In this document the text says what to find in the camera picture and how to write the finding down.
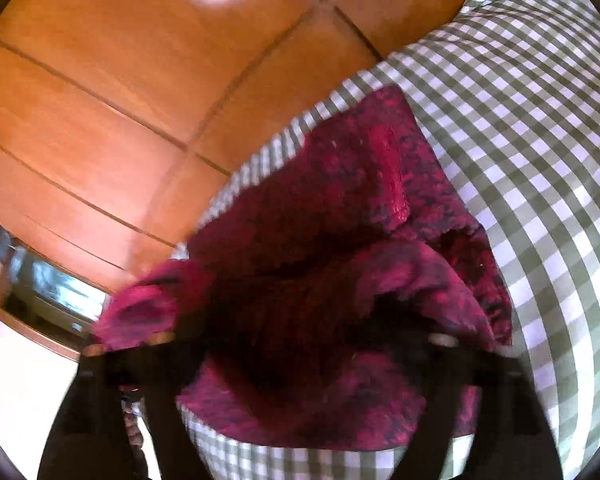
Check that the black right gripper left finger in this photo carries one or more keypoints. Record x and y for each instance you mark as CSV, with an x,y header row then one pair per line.
x,y
88,439

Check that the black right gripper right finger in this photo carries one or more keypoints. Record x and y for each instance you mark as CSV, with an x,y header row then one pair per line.
x,y
512,438

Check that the maroon floral patterned garment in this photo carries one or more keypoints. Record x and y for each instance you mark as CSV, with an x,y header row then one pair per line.
x,y
304,289

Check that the orange wooden wardrobe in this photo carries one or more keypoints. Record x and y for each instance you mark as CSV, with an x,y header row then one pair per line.
x,y
120,119

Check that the window with wooden frame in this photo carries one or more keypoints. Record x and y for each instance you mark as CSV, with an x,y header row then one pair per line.
x,y
43,303

